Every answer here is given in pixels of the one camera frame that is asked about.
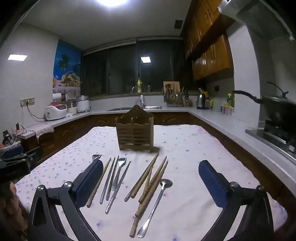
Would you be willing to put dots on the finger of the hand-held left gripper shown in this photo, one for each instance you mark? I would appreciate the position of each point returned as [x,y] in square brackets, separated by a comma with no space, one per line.
[33,154]

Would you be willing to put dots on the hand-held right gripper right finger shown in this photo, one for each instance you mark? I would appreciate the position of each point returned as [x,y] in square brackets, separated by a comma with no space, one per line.
[212,183]

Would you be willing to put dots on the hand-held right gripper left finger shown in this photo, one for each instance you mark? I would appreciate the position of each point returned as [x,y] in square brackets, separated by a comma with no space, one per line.
[90,183]

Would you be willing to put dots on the wooden utensil holder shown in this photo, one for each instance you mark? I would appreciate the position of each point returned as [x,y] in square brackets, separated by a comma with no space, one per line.
[134,132]

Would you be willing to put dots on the person's left hand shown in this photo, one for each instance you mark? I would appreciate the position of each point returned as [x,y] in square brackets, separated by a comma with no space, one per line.
[12,208]

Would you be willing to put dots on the metal spoon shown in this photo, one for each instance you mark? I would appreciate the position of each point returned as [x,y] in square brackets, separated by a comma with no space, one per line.
[97,157]
[153,208]

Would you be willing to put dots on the white lace cloth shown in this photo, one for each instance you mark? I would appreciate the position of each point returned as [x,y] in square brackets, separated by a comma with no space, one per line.
[44,129]

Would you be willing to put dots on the metal fork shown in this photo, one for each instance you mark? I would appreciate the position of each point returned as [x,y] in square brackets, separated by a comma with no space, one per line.
[118,173]

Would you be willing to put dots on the white rice cooker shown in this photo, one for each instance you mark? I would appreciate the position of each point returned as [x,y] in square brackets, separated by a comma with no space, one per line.
[55,112]

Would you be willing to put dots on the white floral tablecloth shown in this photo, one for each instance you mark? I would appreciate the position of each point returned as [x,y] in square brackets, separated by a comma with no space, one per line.
[185,143]

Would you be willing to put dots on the small steel appliance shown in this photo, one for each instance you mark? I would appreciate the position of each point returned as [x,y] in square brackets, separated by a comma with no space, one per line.
[72,107]

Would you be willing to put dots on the paper towel roll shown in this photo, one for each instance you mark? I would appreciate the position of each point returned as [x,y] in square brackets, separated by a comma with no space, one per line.
[57,97]

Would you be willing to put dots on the steel cooking pot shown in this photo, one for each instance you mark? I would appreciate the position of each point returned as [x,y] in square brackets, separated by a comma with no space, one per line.
[83,104]

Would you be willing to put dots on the row of spice jars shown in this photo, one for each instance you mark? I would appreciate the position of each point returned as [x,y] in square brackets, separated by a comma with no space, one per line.
[227,110]

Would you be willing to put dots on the gas stove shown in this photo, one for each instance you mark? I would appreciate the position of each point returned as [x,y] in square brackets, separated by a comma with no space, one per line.
[275,136]

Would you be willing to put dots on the green cup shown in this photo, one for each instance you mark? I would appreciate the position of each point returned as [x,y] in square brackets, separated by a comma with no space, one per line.
[212,103]

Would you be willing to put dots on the steel kettle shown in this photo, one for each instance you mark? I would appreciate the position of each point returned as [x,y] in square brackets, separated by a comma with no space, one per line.
[202,100]

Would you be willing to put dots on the green bottle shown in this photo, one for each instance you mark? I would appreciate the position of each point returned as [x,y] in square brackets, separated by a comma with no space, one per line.
[230,99]

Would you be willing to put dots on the countertop utensil rack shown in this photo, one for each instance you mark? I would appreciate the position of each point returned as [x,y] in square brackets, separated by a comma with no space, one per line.
[173,98]

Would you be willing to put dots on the black wok with lid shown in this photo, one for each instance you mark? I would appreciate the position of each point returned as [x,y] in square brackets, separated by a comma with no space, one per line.
[277,109]

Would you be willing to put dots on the yellow bottle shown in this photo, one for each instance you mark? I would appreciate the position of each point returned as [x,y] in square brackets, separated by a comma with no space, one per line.
[139,87]

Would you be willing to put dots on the small grey bottle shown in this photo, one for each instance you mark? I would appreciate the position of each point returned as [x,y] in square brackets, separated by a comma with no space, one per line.
[149,87]

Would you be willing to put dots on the dark kitchen window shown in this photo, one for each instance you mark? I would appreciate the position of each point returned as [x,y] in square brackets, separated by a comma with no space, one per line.
[129,67]

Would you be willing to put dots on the range hood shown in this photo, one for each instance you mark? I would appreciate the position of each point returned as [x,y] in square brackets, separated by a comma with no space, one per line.
[261,18]

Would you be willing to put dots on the ceiling light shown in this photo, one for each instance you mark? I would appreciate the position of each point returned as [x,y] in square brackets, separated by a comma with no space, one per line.
[113,2]

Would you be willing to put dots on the wall power outlet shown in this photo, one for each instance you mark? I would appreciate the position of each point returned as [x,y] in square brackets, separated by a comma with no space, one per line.
[27,102]

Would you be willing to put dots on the tropical wall poster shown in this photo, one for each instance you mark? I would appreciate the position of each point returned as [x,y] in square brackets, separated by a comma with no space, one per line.
[67,64]

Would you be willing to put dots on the wooden wall cabinets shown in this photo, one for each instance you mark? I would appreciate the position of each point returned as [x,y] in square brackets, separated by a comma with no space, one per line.
[208,46]

